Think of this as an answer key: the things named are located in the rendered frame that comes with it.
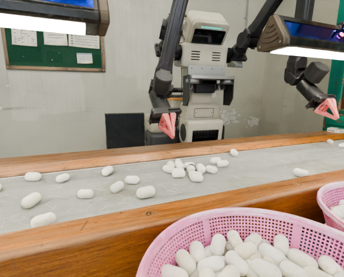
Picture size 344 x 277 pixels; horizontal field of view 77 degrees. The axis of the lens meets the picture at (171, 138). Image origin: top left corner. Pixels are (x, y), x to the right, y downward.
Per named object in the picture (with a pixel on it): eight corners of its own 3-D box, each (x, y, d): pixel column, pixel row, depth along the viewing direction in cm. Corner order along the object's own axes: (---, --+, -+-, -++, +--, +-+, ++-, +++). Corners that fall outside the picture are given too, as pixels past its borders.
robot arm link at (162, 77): (172, 90, 85) (150, 84, 84) (179, 64, 76) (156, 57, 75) (169, 110, 77) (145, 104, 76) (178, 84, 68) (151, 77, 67)
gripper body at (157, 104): (183, 111, 71) (175, 95, 75) (153, 112, 67) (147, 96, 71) (177, 124, 76) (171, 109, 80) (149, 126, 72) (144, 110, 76)
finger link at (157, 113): (183, 129, 65) (174, 108, 70) (160, 131, 62) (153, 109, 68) (177, 143, 70) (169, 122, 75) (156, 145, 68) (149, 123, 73)
